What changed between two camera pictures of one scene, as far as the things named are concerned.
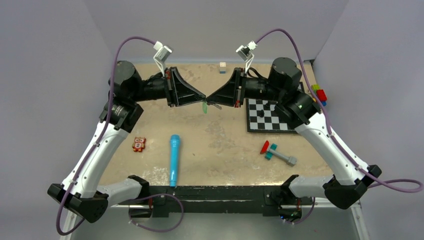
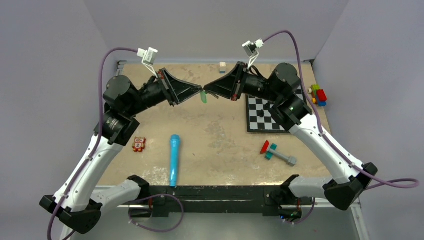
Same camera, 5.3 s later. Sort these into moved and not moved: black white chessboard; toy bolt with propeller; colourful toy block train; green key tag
Moved: green key tag
Not moved: black white chessboard; toy bolt with propeller; colourful toy block train
